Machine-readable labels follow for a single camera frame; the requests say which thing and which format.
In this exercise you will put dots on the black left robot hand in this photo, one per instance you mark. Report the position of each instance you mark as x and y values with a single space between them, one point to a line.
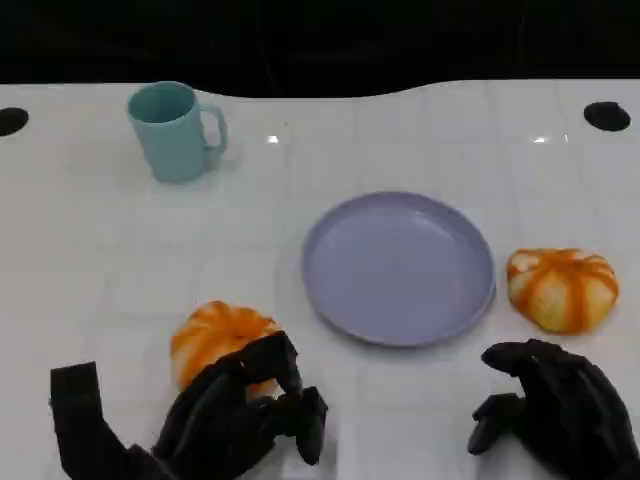
225 420

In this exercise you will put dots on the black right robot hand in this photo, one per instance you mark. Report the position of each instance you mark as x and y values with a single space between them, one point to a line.
570 415

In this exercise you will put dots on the orange white toy bread roll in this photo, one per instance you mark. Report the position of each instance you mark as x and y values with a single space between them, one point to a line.
560 295
215 330

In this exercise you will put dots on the lilac plate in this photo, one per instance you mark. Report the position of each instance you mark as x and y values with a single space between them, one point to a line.
395 270

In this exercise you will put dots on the pale green mug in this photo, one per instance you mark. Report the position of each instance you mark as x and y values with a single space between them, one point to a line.
170 150

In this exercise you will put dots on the black table grommet cap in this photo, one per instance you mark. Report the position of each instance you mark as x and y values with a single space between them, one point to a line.
606 116
11 121

